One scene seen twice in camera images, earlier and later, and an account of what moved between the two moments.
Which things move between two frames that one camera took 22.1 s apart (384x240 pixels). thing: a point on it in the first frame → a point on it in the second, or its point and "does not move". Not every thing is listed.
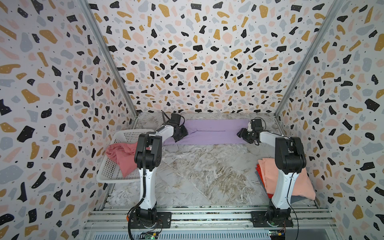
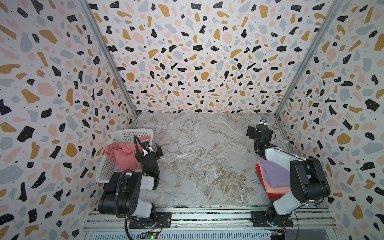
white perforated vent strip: (184, 236) does not move
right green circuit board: (274, 235) does not move
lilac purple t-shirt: (217, 131) → (276, 175)
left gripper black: (184, 133) → (156, 153)
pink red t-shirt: (124, 154) does not move
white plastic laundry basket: (110, 172) does not move
